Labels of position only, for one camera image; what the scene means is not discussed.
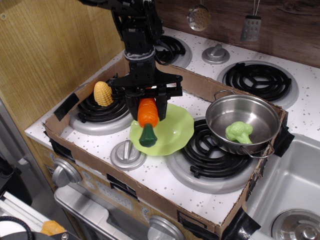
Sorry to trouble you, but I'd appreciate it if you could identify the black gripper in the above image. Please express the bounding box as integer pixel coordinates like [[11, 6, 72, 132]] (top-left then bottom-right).
[[107, 51, 183, 121]]

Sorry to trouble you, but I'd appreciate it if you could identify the orange toy carrot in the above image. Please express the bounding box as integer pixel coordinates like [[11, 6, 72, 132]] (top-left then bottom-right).
[[137, 98, 159, 148]]

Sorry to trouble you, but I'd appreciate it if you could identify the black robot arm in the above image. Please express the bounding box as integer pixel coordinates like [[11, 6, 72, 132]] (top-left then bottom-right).
[[81, 0, 183, 120]]

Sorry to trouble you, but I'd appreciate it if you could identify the light green plastic plate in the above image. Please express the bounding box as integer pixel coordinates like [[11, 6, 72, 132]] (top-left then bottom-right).
[[129, 103, 194, 156]]

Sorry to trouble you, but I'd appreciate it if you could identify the yellow toy corn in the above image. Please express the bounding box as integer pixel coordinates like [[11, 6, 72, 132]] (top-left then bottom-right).
[[93, 81, 114, 107]]

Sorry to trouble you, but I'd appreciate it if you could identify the back left black burner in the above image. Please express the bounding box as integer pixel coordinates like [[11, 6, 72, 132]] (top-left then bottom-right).
[[155, 35, 192, 69]]

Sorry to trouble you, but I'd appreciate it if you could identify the black burner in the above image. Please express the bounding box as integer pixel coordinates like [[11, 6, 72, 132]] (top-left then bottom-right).
[[217, 60, 299, 109], [165, 117, 258, 194], [155, 35, 192, 69], [69, 87, 133, 136]]

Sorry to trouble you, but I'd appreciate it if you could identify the front left black burner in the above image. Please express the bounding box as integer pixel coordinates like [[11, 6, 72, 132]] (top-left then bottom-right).
[[69, 87, 133, 136]]

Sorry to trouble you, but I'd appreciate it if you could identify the silver front stovetop knob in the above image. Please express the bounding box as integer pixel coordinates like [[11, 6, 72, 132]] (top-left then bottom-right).
[[110, 140, 147, 171]]

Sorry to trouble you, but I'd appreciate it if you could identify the silver stovetop knob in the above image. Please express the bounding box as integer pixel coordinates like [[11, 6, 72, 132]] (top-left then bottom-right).
[[110, 140, 147, 171], [201, 44, 231, 65]]

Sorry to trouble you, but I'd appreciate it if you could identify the silver back stovetop knob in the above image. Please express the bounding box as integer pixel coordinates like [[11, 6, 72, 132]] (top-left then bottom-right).
[[201, 44, 231, 65]]

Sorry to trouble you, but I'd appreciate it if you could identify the front right black burner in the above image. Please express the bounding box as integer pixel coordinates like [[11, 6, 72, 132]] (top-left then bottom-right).
[[165, 117, 258, 194]]

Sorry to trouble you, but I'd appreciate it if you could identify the stainless steel pot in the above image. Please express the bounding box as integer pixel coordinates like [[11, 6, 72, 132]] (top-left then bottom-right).
[[205, 92, 281, 159]]

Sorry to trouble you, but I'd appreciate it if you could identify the green toy broccoli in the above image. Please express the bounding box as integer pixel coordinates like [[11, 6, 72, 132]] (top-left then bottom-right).
[[225, 121, 253, 144]]

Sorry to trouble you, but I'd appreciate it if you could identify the brown cardboard fence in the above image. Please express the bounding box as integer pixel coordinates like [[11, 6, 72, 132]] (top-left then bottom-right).
[[42, 51, 296, 238]]

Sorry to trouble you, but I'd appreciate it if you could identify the hanging silver skimmer spoon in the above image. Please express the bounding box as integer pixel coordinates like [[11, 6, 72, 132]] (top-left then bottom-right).
[[187, 0, 211, 32]]

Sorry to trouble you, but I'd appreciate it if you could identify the silver left oven knob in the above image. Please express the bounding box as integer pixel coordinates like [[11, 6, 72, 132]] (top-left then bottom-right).
[[52, 158, 82, 188]]

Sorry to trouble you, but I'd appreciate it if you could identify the silver oven knob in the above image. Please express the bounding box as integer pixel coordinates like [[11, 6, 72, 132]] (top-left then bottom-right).
[[147, 215, 185, 240], [52, 158, 82, 188]]

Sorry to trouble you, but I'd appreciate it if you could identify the back right black burner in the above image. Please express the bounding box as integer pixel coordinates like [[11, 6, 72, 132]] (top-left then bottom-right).
[[217, 60, 299, 109]]

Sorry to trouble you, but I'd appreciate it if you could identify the hanging grey slotted spatula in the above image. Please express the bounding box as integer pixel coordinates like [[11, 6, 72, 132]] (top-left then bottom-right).
[[240, 0, 262, 42]]

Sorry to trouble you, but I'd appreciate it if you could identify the silver right oven knob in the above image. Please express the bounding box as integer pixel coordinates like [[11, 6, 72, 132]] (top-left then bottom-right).
[[147, 215, 185, 240]]

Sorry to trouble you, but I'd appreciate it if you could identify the orange object bottom left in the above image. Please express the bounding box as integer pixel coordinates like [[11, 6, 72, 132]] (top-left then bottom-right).
[[40, 220, 66, 236]]

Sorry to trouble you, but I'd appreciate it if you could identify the stainless steel sink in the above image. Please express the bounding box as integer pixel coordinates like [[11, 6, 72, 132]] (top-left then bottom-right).
[[246, 134, 320, 240]]

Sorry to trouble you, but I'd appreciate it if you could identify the silver sink drain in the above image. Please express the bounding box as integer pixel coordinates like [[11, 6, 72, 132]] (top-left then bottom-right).
[[270, 209, 320, 240]]

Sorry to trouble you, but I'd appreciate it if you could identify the silver oven door handle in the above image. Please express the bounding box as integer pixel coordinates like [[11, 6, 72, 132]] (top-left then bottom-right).
[[54, 185, 148, 240]]

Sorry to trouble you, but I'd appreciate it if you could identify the black braided cable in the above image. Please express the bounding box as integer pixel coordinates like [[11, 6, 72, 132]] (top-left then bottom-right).
[[0, 215, 35, 240]]

